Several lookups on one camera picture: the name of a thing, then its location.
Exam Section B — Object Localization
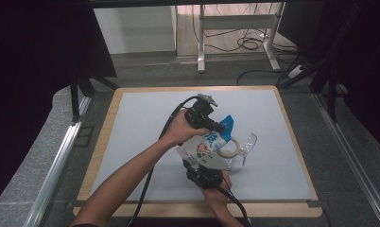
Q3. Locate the blue and white snack bag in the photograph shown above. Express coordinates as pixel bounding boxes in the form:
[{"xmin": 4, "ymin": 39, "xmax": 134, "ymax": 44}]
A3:
[{"xmin": 175, "ymin": 114, "xmax": 235, "ymax": 166}]

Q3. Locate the black tripod stand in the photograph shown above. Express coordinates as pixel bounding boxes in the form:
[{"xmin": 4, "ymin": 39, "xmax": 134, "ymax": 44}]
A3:
[
  {"xmin": 69, "ymin": 70, "xmax": 120, "ymax": 124},
  {"xmin": 277, "ymin": 61, "xmax": 341, "ymax": 125}
]

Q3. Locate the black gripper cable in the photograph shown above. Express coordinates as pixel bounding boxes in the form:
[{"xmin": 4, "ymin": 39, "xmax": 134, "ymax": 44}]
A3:
[
  {"xmin": 126, "ymin": 95, "xmax": 201, "ymax": 227},
  {"xmin": 216, "ymin": 185, "xmax": 252, "ymax": 227}
]

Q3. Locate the white power strip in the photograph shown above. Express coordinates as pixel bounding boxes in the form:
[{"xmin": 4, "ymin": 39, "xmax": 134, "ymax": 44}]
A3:
[{"xmin": 286, "ymin": 63, "xmax": 305, "ymax": 79}]

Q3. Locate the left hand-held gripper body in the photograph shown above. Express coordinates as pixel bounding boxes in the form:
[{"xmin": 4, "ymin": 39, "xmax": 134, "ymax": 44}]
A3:
[{"xmin": 183, "ymin": 93, "xmax": 219, "ymax": 131}]

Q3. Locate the aluminium rail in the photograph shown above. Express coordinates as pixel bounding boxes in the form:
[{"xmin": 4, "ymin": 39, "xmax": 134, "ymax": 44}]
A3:
[
  {"xmin": 313, "ymin": 93, "xmax": 380, "ymax": 226},
  {"xmin": 23, "ymin": 96, "xmax": 92, "ymax": 227}
]

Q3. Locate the person's right hand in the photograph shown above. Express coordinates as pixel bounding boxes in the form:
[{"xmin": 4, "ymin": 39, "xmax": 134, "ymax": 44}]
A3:
[{"xmin": 202, "ymin": 170, "xmax": 233, "ymax": 207}]

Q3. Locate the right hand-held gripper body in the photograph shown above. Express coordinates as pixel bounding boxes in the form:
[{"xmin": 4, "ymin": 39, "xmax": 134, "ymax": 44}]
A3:
[{"xmin": 181, "ymin": 153, "xmax": 233, "ymax": 191}]

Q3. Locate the dark curtain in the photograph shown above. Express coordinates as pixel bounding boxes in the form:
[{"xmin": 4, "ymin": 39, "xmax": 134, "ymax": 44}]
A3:
[
  {"xmin": 0, "ymin": 0, "xmax": 118, "ymax": 209},
  {"xmin": 277, "ymin": 0, "xmax": 380, "ymax": 155}
]

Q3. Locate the white metal desk frame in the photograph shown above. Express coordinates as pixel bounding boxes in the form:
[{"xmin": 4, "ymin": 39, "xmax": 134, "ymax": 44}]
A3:
[{"xmin": 197, "ymin": 3, "xmax": 283, "ymax": 74}]

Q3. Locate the pale grey table mat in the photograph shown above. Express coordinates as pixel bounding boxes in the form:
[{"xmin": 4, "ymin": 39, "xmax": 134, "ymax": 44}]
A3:
[{"xmin": 90, "ymin": 89, "xmax": 315, "ymax": 202}]

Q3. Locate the coiled black floor cable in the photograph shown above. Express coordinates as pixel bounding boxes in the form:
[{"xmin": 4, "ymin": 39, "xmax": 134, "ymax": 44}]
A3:
[{"xmin": 206, "ymin": 27, "xmax": 274, "ymax": 53}]

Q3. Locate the person's left hand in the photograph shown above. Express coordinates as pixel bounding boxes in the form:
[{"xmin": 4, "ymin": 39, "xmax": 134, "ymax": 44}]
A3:
[{"xmin": 161, "ymin": 108, "xmax": 211, "ymax": 148}]

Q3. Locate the white panel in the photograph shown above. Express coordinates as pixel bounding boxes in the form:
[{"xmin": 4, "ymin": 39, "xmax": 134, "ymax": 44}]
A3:
[{"xmin": 93, "ymin": 6, "xmax": 177, "ymax": 55}]

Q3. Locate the long black floor cable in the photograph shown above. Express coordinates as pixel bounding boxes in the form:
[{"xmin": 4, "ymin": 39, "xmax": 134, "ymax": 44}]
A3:
[{"xmin": 236, "ymin": 68, "xmax": 288, "ymax": 87}]

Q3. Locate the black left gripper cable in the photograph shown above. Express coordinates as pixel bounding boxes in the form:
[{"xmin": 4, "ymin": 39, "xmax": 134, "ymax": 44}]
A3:
[{"xmin": 126, "ymin": 95, "xmax": 201, "ymax": 227}]

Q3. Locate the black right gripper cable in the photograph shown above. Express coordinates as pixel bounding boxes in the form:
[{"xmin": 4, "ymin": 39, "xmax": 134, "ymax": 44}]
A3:
[{"xmin": 216, "ymin": 185, "xmax": 252, "ymax": 227}]

